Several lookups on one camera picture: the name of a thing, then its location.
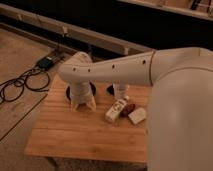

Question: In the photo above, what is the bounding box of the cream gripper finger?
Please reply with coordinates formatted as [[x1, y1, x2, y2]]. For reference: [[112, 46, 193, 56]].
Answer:
[[86, 98, 96, 111], [71, 101, 79, 111]]

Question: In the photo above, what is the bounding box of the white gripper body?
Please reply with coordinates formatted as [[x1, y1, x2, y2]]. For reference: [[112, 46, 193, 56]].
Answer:
[[70, 82, 93, 104]]

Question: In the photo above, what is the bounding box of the white sponge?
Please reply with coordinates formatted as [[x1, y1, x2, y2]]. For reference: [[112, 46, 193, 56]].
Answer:
[[128, 107, 146, 125]]

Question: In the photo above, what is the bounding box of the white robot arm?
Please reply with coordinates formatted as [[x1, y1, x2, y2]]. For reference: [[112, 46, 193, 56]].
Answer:
[[59, 47, 213, 171]]

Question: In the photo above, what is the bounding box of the dark ceramic bowl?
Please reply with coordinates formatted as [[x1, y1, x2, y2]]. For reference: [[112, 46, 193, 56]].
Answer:
[[66, 82, 96, 101]]

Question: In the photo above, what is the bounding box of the small black object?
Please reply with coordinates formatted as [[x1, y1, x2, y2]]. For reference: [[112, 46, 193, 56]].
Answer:
[[106, 85, 114, 95]]

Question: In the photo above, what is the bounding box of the white milk carton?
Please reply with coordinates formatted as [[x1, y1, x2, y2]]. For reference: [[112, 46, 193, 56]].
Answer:
[[105, 96, 129, 123]]

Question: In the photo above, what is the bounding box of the wooden table board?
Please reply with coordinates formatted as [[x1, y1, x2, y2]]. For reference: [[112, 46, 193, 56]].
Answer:
[[25, 77, 147, 163]]

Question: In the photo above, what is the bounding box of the clear plastic cup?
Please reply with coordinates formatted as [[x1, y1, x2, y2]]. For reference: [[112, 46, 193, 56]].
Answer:
[[113, 84, 129, 99]]

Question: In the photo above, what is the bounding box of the brown chocolate bar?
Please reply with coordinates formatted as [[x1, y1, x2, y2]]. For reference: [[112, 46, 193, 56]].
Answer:
[[120, 103, 136, 117]]

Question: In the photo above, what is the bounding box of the black power strip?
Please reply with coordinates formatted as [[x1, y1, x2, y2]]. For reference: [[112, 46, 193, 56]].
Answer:
[[36, 52, 64, 71]]

